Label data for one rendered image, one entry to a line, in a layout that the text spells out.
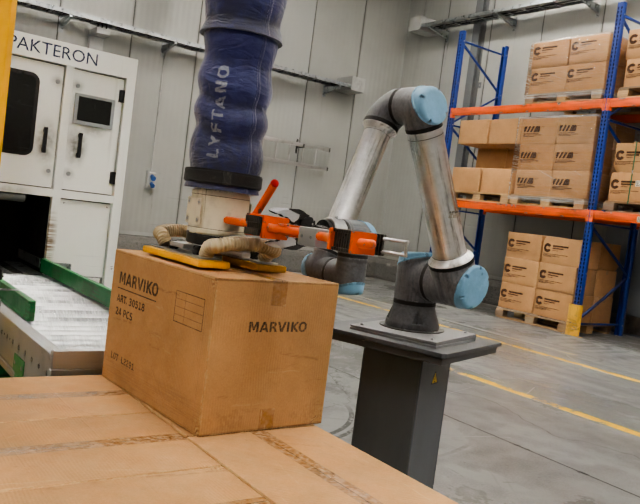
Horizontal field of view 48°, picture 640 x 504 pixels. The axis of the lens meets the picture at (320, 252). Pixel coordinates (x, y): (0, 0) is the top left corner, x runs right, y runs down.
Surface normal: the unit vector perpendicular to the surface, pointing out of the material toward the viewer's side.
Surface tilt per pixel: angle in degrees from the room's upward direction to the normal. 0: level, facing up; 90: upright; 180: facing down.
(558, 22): 90
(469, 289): 94
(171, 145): 90
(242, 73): 77
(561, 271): 87
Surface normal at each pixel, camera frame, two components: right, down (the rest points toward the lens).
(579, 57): -0.80, -0.10
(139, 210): 0.58, 0.11
